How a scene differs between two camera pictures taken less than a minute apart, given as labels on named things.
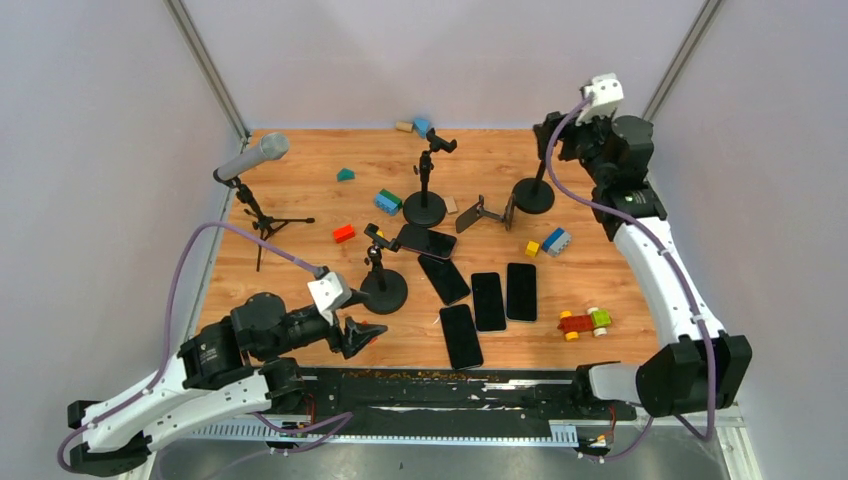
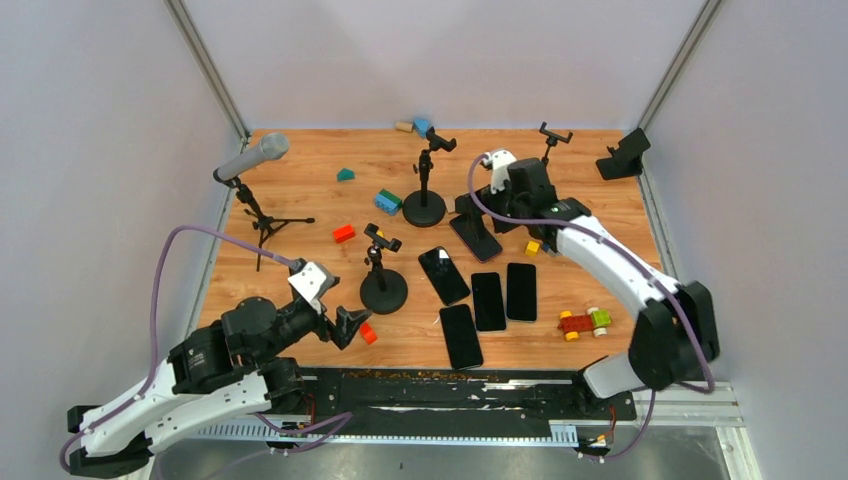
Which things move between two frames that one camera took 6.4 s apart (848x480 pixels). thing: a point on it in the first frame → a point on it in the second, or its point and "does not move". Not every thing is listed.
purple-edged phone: x=426 y=240 → x=478 y=235
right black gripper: x=568 y=129 → x=488 y=199
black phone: x=488 y=301 does not move
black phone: x=460 y=335 does not move
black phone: x=521 y=292 does not move
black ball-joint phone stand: x=386 y=289 does not move
